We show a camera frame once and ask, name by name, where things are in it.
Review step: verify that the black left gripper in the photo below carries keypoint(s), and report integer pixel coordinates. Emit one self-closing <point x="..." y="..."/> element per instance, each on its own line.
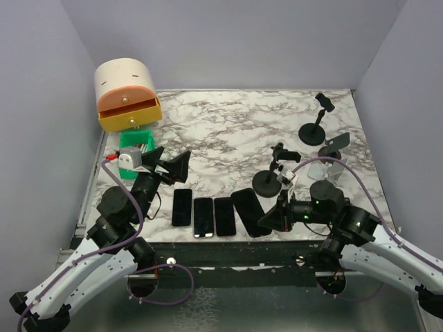
<point x="178" y="169"/>

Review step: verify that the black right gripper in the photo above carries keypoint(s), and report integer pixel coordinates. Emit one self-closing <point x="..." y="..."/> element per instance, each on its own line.
<point x="276" y="218"/>

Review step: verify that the tall black phone stand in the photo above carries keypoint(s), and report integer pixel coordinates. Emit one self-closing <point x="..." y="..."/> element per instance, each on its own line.
<point x="265" y="182"/>

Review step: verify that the black phone with pink edge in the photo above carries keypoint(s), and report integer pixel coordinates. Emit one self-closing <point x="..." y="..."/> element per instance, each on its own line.
<point x="224" y="217"/>

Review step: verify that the black phone with white edge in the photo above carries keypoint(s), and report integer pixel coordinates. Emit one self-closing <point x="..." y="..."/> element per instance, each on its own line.
<point x="203" y="215"/>

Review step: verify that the silver folding phone stand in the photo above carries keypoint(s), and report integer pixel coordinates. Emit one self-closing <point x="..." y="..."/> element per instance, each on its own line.
<point x="330" y="171"/>

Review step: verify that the short black phone stand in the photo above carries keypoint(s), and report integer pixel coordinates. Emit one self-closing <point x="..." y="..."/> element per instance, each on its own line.
<point x="313" y="134"/>

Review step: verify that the brown round base phone stand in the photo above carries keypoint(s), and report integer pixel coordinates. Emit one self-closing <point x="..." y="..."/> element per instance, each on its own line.
<point x="333" y="147"/>

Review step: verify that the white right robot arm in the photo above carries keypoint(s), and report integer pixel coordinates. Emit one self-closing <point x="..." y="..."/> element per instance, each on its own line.
<point x="358" y="241"/>

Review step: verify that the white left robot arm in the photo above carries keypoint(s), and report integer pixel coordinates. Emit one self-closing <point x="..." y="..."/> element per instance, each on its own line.
<point x="112" y="247"/>

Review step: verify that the markers in green bin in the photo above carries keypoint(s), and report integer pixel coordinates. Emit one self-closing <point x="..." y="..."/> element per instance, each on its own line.
<point x="143" y="147"/>

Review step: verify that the green plastic bin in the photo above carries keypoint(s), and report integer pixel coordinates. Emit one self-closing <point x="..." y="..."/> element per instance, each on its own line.
<point x="131" y="138"/>

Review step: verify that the beige and orange drawer box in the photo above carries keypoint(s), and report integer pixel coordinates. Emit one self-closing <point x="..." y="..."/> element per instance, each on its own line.
<point x="125" y="95"/>

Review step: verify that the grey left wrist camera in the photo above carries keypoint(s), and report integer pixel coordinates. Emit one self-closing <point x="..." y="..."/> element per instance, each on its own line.
<point x="129" y="158"/>

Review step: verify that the black mounting rail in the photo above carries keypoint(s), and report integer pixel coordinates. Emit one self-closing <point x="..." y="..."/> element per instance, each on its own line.
<point x="196" y="264"/>

